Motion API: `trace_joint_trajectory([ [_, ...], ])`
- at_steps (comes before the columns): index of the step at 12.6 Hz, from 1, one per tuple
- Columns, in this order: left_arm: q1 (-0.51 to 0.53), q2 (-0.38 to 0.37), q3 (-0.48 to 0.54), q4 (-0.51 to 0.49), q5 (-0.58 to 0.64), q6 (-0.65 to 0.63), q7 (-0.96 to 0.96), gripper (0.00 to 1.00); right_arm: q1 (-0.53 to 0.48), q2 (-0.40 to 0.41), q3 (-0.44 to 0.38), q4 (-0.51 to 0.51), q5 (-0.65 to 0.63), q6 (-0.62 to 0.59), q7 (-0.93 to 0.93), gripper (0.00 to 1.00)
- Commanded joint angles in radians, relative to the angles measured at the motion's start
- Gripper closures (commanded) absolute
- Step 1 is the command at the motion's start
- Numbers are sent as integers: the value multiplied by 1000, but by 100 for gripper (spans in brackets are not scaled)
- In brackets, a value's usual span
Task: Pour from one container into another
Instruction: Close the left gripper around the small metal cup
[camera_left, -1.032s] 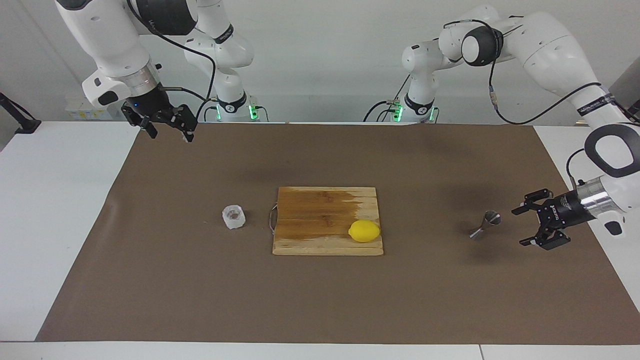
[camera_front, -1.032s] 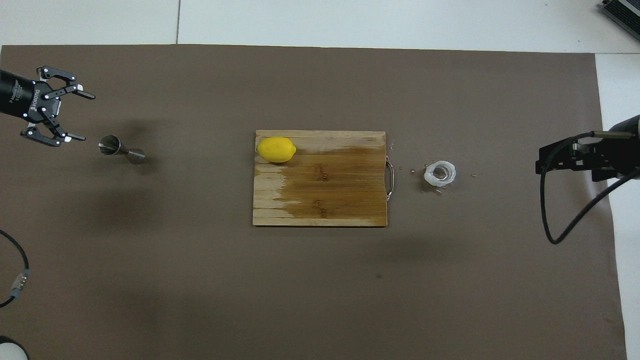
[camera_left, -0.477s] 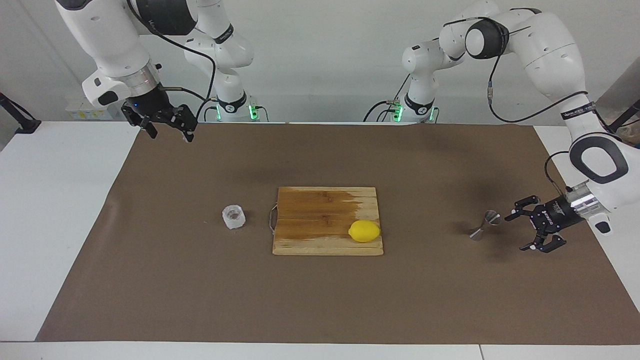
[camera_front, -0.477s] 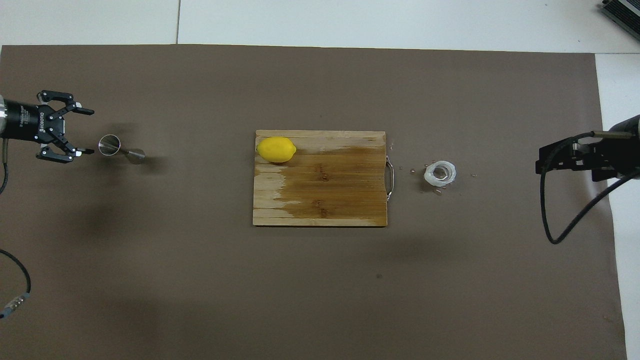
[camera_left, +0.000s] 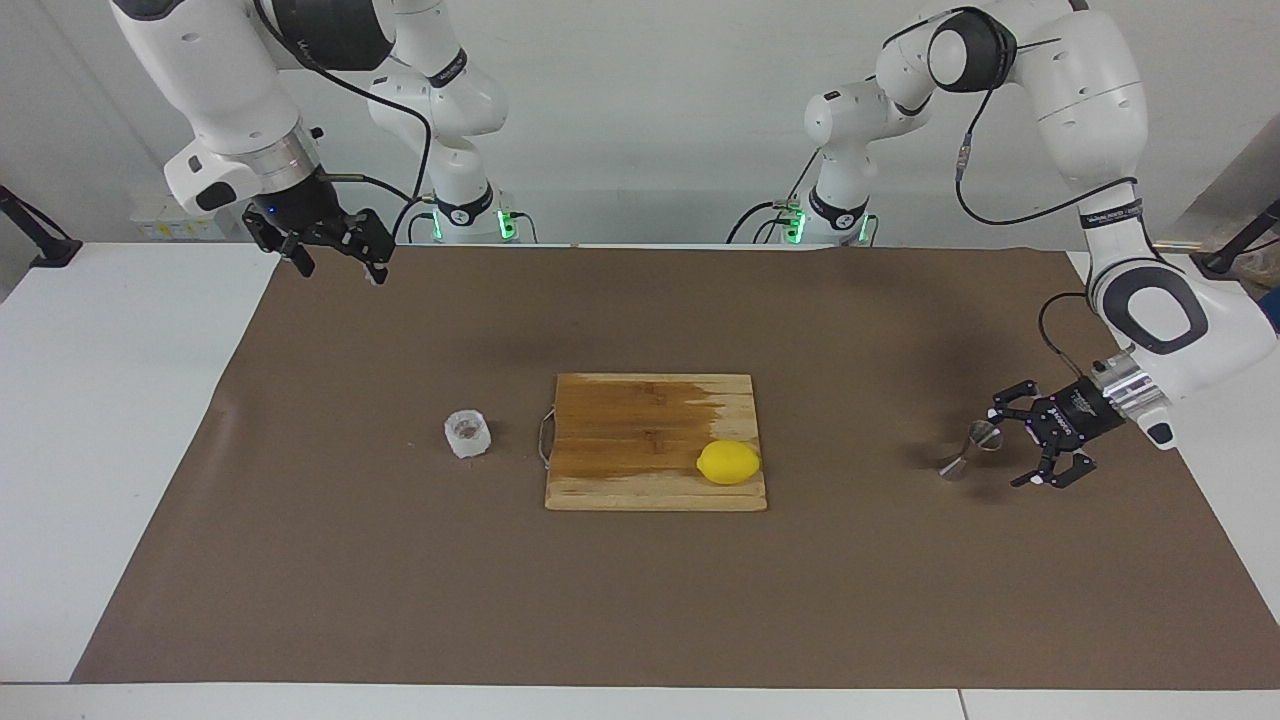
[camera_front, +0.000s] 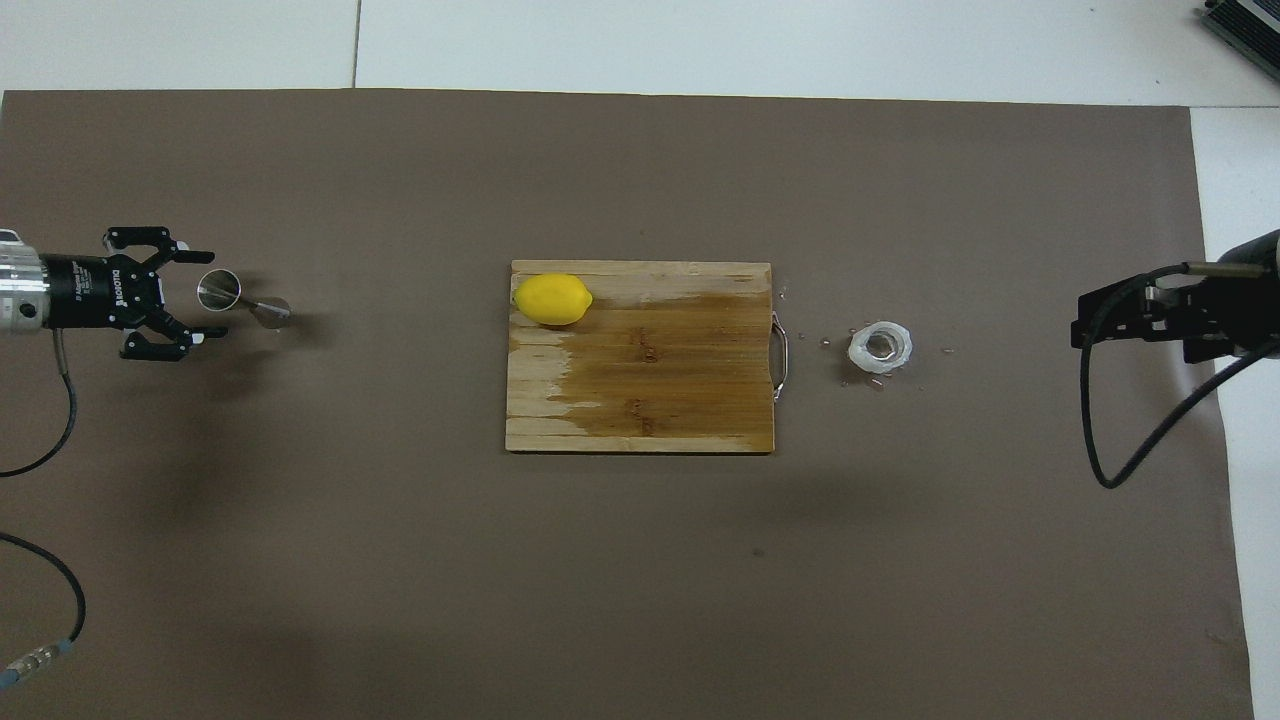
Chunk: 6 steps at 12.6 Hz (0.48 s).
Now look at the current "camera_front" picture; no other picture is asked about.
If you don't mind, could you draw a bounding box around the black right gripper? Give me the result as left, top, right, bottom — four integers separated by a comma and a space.
1070, 228, 1280, 364

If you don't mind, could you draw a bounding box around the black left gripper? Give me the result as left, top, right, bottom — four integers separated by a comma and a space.
40, 226, 230, 363

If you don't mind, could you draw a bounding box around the steel double jigger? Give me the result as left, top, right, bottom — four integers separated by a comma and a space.
196, 268, 293, 331

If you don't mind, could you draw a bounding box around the grey ribbed device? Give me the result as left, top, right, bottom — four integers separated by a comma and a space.
1197, 0, 1280, 73

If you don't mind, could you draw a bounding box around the brown table mat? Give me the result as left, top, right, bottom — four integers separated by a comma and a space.
0, 88, 1256, 720

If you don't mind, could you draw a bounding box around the yellow lemon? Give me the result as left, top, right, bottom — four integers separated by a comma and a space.
513, 272, 594, 328

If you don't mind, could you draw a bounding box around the wooden cutting board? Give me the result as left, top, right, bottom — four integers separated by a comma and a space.
505, 260, 791, 456

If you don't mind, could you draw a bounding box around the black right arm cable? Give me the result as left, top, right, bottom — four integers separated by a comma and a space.
1078, 262, 1280, 490

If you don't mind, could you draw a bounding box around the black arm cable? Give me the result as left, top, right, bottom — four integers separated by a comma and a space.
1078, 262, 1280, 490
0, 328, 88, 693

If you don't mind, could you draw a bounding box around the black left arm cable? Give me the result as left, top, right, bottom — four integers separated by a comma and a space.
0, 328, 88, 693

